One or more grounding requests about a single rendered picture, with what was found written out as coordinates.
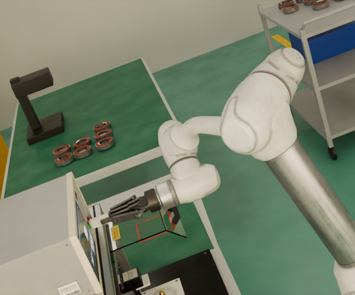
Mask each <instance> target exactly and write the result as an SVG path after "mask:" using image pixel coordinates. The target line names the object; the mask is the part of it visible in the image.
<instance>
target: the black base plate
mask: <svg viewBox="0 0 355 295"><path fill-rule="evenodd" d="M146 274H148V277H149V281H150V284H151V285H149V286H146V287H144V288H142V289H141V292H144V291H147V290H149V289H152V288H154V287H157V286H160V285H162V284H164V283H167V282H170V281H172V280H175V279H177V278H179V279H180V282H181V284H182V287H183V291H184V293H185V295H229V293H228V291H227V289H226V286H225V284H224V282H223V280H222V278H221V275H220V272H219V270H218V268H217V266H216V263H215V261H214V259H213V257H212V255H211V252H210V249H207V250H205V251H202V252H199V253H197V254H194V255H192V256H189V257H187V258H184V259H181V260H179V261H177V262H174V263H171V264H169V265H166V266H164V267H161V268H159V269H156V270H153V271H151V272H148V273H146ZM123 295H140V293H139V291H138V290H136V289H135V290H132V291H129V292H127V293H124V294H123Z"/></svg>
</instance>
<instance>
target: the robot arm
mask: <svg viewBox="0 0 355 295"><path fill-rule="evenodd" d="M304 72H305V61H304V58H303V56H302V55H301V54H300V52H298V51H297V50H295V49H293V48H290V47H287V48H286V47H284V48H281V49H279V50H277V51H275V52H273V53H271V54H270V55H269V56H268V57H267V58H266V59H265V60H264V61H263V62H262V63H261V64H260V65H259V66H258V67H256V68H255V69H254V70H253V71H252V72H251V73H250V74H249V75H248V76H247V77H246V78H245V80H244V81H242V82H241V83H240V84H239V85H238V87H237V88H236V89H235V90H234V92H233V93H232V95H231V96H230V98H229V99H228V101H227V103H226V105H225V106H224V109H223V111H222V114H221V116H197V117H194V118H191V119H189V120H187V121H186V122H185V123H184V124H182V123H181V122H179V121H176V120H169V121H166V122H164V123H163V124H162V125H161V127H160V128H159V130H158V142H159V147H160V149H161V152H162V156H163V158H164V160H165V162H166V164H167V165H168V168H169V170H170V173H171V176H172V178H171V179H169V180H166V181H164V182H161V183H159V184H156V185H155V187H156V189H154V188H152V189H149V190H146V191H144V196H141V197H136V195H133V196H131V197H130V198H129V199H127V200H125V201H123V202H121V203H119V204H117V205H115V206H113V207H111V208H110V211H109V212H108V213H105V214H103V215H100V216H98V217H95V218H92V219H90V220H89V224H90V226H91V228H92V229H94V228H97V227H100V226H102V225H105V224H107V223H109V222H113V223H114V224H119V223H122V222H126V221H130V220H133V219H141V218H142V213H145V212H147V211H148V210H150V211H151V212H156V211H159V210H161V209H162V208H161V207H163V209H164V210H167V209H170V208H172V207H175V206H178V205H180V204H184V203H191V202H194V201H197V200H199V199H201V198H204V197H206V196H207V195H209V194H211V193H213V192H215V191H216V190H217V189H218V188H219V187H220V183H221V180H220V176H219V173H218V171H217V169H216V167H215V166H214V165H212V164H202V165H201V164H200V162H199V160H198V158H197V155H196V153H197V148H198V144H199V136H198V134H199V133H204V134H209V135H218V136H221V138H222V140H223V142H224V143H225V144H226V145H227V146H228V147H229V148H230V149H231V150H233V151H234V152H236V153H240V154H244V155H251V156H252V157H254V158H256V159H258V160H260V161H264V162H265V163H266V164H267V166H268V167H269V169H270V170H271V171H272V173H273V174H274V176H275V177H276V178H277V180H278V181H279V182H280V184H281V185H282V187H283V188H284V189H285V191H286V192H287V193H288V195H289V196H290V198H291V199H292V201H293V202H294V203H295V205H296V206H297V207H298V209H299V210H300V212H301V213H302V214H303V216H304V217H305V218H306V220H307V221H308V223H309V224H310V225H311V227H312V228H313V230H314V231H315V232H316V233H317V235H318V237H319V238H320V239H321V241H322V242H323V243H324V245H325V246H326V247H327V249H328V250H329V252H330V253H331V254H332V256H333V257H334V258H335V262H334V268H333V273H334V275H335V277H336V280H337V283H338V285H339V289H340V292H341V294H342V295H355V221H354V219H353V218H352V216H351V215H350V214H349V212H348V210H347V209H346V208H345V206H344V205H343V203H342V202H341V201H340V199H339V198H338V196H337V195H336V193H335V192H334V191H333V189H332V188H331V186H330V185H329V183H328V182H327V180H326V179H325V178H324V176H323V174H322V173H321V172H320V170H319V169H318V167H317V166H316V165H315V163H314V162H313V160H312V159H311V158H310V156H309V155H308V153H307V152H306V150H305V149H304V147H303V146H302V145H301V143H300V141H299V140H298V139H297V130H296V126H295V123H294V121H293V117H292V114H291V109H290V106H289V105H290V103H291V101H292V99H293V96H294V94H295V92H296V90H297V87H298V84H299V83H300V82H301V80H302V78H303V75H304Z"/></svg>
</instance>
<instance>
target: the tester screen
mask: <svg viewBox="0 0 355 295"><path fill-rule="evenodd" d="M77 218H78V233H79V241H80V243H81V245H82V247H83V249H84V252H85V254H86V256H87V258H88V260H89V262H90V265H91V267H92V268H93V271H94V273H95V275H96V272H95V263H94V266H93V263H92V261H91V253H92V255H93V258H94V252H93V250H92V248H91V246H90V240H89V234H88V239H87V237H86V235H85V233H84V221H83V215H82V213H81V211H80V209H79V207H78V205H77ZM87 233H88V226H87ZM95 259H96V265H97V258H96V254H95ZM97 275H98V268H97ZM98 281H99V278H98Z"/></svg>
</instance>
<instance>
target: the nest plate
mask: <svg viewBox="0 0 355 295"><path fill-rule="evenodd" d="M161 290H162V291H164V292H165V295H185V293H184V291H183V287H182V284H181V282H180V279H179V278H177V279H175V280H172V281H170V282H167V283H164V284H162V285H160V286H157V287H154V288H152V289H149V290H147V291H144V292H142V294H143V295H159V292H160V291H161Z"/></svg>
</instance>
